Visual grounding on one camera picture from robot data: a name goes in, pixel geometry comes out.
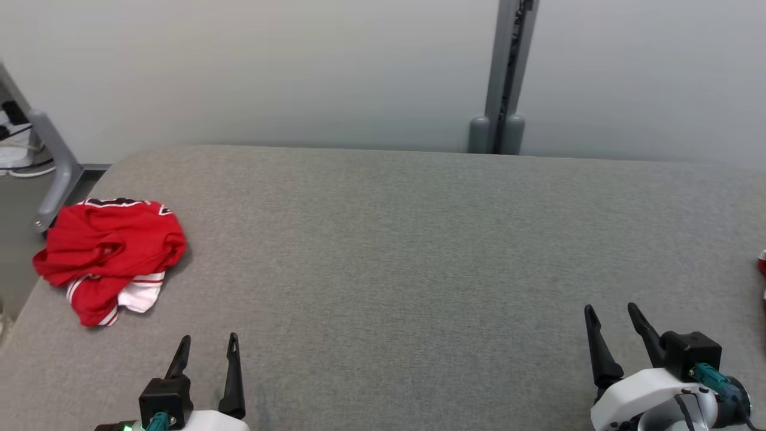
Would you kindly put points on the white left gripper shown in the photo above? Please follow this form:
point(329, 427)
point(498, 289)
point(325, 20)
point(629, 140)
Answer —
point(215, 424)

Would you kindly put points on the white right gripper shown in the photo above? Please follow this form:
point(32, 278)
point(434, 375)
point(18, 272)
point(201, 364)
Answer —
point(634, 398)

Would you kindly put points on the red jersey with white sleeves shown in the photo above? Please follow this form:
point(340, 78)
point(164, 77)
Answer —
point(114, 245)

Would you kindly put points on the red garment with white print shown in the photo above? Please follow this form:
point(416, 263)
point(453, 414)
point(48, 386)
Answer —
point(763, 263)

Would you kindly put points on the white sneaker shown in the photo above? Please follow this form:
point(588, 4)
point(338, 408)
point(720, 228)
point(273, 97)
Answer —
point(15, 157)
point(36, 170)

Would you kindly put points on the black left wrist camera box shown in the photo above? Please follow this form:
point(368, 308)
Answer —
point(164, 398)

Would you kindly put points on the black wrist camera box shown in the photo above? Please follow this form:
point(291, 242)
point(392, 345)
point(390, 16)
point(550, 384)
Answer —
point(164, 398)
point(688, 353)

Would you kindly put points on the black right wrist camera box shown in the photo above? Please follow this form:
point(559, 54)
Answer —
point(688, 353)

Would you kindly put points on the grey metal frame leg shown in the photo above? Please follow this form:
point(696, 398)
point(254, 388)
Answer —
point(57, 155)

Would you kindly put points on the grey partition post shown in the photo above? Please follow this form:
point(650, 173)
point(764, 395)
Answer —
point(497, 72)

